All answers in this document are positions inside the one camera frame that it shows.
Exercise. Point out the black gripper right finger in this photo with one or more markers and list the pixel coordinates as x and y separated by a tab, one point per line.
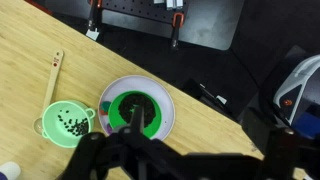
258	128

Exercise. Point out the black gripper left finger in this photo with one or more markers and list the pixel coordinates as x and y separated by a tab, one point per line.
137	120

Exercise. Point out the purple toy grape bunch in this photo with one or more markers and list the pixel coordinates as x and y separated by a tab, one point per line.
109	129

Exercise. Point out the bright green bowl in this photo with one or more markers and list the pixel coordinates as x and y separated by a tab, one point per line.
116	120

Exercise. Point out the coffee beans in green bowl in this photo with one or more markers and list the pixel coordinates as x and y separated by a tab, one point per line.
129	102

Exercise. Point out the coffee beans in light bowl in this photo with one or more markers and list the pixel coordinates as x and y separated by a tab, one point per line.
75	125

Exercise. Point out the white cylinder object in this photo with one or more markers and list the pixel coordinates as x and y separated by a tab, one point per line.
9	171

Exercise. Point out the red toy strawberry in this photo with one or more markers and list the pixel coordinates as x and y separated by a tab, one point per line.
104	107

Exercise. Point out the white round plate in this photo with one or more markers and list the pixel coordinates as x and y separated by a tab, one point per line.
148	86

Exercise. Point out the white blue machine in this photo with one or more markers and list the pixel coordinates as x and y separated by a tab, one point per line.
298	97

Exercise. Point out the beige measuring spoon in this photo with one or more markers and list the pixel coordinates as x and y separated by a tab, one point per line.
54	72

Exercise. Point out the orange black clamp left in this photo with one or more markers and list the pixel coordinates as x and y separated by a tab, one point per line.
93	19

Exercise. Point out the orange black clamp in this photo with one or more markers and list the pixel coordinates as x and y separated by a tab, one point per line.
177	23
93	19

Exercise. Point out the orange black clamp right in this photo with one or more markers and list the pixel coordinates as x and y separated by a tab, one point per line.
177	23

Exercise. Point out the black perforated board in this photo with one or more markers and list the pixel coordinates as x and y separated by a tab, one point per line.
144	9

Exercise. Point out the light green bowl with handles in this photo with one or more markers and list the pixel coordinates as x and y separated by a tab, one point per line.
54	132

